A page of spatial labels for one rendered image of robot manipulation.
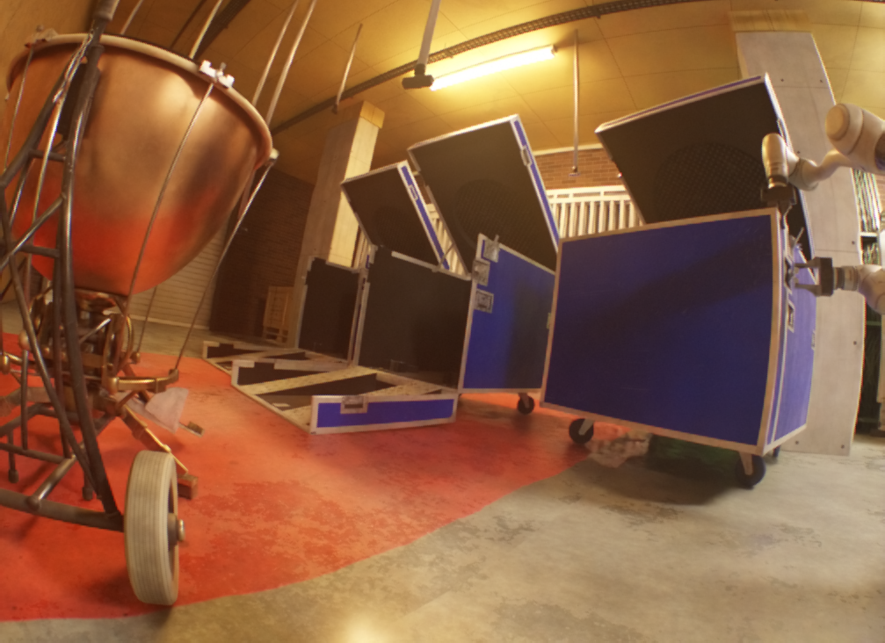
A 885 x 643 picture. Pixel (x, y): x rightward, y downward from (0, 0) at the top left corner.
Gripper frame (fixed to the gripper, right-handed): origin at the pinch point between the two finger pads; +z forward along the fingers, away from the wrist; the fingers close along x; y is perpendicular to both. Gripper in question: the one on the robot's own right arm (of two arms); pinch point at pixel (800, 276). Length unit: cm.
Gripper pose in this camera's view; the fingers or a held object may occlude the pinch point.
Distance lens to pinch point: 165.6
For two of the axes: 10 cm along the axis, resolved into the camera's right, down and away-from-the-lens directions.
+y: -6.4, -1.8, -7.5
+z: -7.5, -0.5, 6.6
